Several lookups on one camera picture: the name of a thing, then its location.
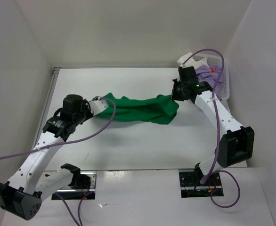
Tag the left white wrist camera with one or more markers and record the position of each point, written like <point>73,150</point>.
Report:
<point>98,106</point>

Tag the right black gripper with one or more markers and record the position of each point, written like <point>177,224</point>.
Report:
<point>177,81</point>

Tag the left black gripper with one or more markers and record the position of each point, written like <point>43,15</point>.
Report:
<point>86,104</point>

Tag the purple t-shirt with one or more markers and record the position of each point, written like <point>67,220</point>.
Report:
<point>204,74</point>

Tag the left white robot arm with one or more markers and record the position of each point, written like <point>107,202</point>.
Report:
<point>23,194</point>

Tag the white plastic basket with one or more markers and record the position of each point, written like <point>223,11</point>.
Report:
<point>224,91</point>

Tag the green t-shirt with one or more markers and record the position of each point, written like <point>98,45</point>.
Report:
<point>159,110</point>

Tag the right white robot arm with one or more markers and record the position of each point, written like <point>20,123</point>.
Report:
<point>234,141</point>

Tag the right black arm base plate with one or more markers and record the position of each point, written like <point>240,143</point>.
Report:
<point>190,188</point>

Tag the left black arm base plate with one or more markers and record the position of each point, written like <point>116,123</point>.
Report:
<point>86,188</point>

